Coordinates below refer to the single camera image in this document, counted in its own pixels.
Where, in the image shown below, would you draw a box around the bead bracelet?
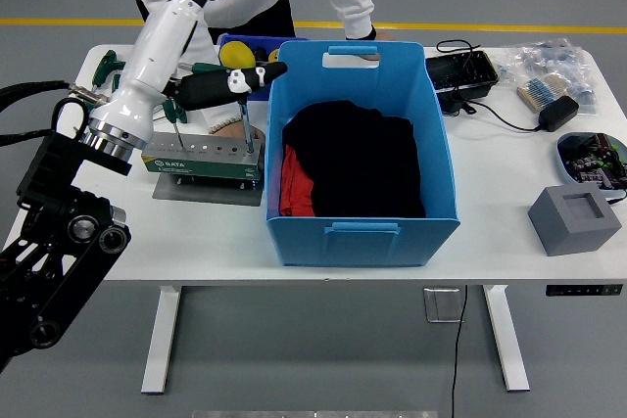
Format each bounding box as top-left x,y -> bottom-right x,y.
208,114 -> 244,135

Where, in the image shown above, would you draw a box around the electronic parts pile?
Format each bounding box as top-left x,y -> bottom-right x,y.
559,132 -> 627,190

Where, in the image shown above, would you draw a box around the black adapter cable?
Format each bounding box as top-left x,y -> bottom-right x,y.
435,38 -> 543,133

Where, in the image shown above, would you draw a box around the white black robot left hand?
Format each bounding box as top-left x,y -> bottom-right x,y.
87,0 -> 289,145

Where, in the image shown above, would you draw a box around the taped resistor strip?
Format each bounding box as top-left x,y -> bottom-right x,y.
515,71 -> 572,112

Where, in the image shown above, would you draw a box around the light blue dish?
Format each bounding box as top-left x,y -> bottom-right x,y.
555,131 -> 627,193

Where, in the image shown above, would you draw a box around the green metal wrench stand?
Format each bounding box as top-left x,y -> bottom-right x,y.
140,131 -> 265,208

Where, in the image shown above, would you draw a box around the person's left hand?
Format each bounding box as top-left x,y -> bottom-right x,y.
352,30 -> 396,64

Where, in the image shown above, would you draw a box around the yellow lemon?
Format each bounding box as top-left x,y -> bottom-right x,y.
218,40 -> 257,70

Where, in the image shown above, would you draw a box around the black cloth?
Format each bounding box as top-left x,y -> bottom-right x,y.
281,99 -> 426,219

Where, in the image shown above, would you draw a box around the small blue plastic bin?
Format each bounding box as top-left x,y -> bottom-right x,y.
217,34 -> 310,104

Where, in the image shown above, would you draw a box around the large blue plastic box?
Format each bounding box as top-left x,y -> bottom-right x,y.
264,39 -> 460,268

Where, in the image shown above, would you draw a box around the black table control panel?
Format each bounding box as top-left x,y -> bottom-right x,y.
545,283 -> 623,298

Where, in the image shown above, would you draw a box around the person's right hand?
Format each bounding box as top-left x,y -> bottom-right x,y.
211,117 -> 265,155

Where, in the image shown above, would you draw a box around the clear plastic parts bags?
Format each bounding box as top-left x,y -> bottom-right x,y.
494,37 -> 598,118

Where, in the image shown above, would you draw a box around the white table leg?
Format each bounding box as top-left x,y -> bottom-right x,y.
482,284 -> 531,394
140,285 -> 182,395

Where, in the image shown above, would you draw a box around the grey cube box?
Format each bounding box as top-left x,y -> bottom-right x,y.
526,183 -> 623,257

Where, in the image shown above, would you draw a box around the black power adapter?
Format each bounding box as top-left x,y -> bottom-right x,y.
537,94 -> 580,133

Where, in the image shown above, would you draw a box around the black plastic tray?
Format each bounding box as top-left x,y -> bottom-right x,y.
423,50 -> 500,105

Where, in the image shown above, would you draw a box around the large green T-handle wrench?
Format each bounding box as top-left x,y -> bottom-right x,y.
176,61 -> 268,154

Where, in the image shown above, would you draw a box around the red cloth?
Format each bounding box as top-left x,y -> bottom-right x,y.
278,144 -> 315,217

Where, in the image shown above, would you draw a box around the metal floor socket plate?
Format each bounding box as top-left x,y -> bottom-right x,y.
423,287 -> 465,324

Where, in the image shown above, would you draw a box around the black floor cable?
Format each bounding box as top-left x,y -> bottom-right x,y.
449,285 -> 469,418

